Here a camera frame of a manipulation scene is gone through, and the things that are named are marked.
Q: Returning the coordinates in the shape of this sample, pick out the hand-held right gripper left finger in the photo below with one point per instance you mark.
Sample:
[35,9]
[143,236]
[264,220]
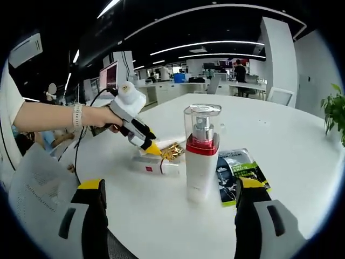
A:
[78,229]

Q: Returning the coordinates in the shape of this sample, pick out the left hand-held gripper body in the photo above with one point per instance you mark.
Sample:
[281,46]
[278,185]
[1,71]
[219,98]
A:
[129,99]

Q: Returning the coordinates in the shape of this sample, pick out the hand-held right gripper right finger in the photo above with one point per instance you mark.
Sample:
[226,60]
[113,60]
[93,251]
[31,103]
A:
[272,229]

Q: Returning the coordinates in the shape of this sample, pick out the large clear skincare bottle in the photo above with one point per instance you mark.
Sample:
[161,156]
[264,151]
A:
[151,167]

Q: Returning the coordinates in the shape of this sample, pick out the gold foil skincare sachet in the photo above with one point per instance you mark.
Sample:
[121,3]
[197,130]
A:
[172,152]

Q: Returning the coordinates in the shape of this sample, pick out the white red-collar pump skincare bottle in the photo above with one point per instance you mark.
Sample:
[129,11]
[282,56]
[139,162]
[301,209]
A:
[200,167]

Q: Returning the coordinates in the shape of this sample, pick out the black green skincare sachet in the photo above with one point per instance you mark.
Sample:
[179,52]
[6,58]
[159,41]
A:
[231,172]

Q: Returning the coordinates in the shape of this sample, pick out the blue storage bin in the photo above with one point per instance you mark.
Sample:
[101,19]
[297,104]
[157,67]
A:
[180,78]

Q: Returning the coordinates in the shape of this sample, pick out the person's left hand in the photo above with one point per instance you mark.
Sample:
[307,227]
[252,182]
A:
[107,118]

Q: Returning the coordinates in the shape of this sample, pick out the silver laptop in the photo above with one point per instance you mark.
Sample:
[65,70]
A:
[109,75]

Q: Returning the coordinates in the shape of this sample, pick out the long white office counter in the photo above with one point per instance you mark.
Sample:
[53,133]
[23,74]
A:
[167,90]

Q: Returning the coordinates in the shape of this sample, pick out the white wristwatch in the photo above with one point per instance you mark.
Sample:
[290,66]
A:
[77,116]

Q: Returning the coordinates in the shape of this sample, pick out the white mesh office chair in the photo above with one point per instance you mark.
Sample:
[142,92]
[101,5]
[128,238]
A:
[40,183]

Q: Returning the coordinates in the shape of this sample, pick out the white trestle office desk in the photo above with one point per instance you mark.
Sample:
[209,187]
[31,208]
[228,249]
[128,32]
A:
[248,86]

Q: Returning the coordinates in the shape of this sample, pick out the white ceiling air conditioner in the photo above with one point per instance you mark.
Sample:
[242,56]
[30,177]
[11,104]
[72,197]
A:
[27,50]

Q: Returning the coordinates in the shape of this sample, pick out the green potted plant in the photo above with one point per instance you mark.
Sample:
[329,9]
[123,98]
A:
[334,113]

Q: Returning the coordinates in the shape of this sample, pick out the white square column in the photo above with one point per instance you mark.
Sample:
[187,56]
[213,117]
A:
[280,54]

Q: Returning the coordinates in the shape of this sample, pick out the white frame office chair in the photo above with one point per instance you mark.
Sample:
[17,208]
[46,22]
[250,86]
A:
[281,95]

